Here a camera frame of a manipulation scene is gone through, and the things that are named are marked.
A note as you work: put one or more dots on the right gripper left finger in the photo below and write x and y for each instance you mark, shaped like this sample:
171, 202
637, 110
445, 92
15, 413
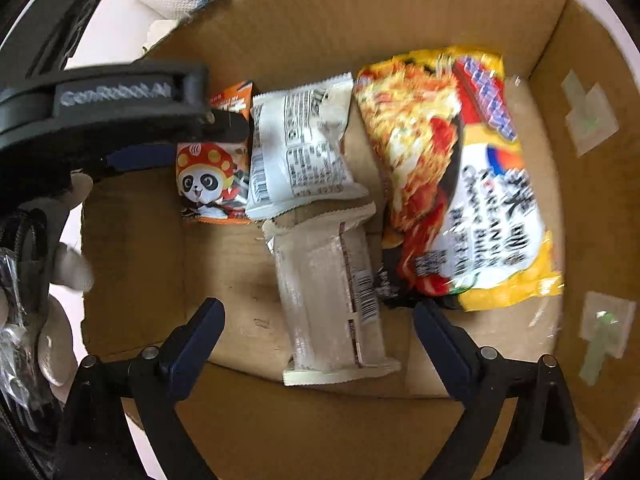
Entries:
95, 441

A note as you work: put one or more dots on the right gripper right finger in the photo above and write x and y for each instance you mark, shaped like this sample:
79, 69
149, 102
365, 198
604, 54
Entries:
543, 438

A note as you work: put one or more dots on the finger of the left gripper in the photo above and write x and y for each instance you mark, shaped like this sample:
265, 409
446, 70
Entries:
143, 157
222, 126

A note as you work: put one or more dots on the orange panda snack packet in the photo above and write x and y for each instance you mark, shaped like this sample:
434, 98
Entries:
212, 180

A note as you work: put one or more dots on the gloved left hand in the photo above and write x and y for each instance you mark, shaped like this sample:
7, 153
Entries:
37, 344

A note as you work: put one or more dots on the white snack packet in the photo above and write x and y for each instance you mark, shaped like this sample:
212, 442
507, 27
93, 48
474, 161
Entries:
296, 148

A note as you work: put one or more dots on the cardboard box with blue print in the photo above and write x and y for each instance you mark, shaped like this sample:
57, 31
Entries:
577, 113

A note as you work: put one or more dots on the yellow instant noodle packet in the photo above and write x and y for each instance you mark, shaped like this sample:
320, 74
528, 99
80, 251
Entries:
461, 222

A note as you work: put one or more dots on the beige long snack packet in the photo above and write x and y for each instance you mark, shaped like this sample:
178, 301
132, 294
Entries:
326, 288

